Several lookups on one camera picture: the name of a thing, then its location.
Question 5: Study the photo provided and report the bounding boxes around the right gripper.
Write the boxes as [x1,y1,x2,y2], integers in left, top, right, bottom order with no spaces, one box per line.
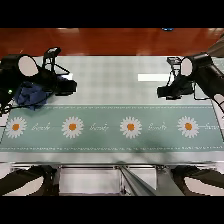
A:
[156,82,195,101]

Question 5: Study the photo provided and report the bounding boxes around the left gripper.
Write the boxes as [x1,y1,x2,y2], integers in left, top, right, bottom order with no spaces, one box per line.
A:
[54,79,79,97]

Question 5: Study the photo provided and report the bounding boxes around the blue garment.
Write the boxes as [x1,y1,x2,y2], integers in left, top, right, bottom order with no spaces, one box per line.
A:
[13,81,52,110]

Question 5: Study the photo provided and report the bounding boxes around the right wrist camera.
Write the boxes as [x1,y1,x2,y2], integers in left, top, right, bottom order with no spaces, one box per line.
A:
[166,56,183,78]

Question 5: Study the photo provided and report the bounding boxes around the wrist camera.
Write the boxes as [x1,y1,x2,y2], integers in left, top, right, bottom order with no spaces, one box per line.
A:
[42,46,72,77]
[166,56,183,78]

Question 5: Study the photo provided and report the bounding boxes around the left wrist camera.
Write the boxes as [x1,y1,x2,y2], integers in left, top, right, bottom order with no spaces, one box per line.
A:
[42,46,72,77]

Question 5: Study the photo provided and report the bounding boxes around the black cable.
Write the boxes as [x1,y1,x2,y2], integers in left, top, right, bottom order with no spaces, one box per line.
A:
[0,98,41,116]

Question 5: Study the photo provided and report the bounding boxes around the silver frame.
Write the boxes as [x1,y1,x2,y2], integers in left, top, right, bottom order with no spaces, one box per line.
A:
[0,161,224,197]

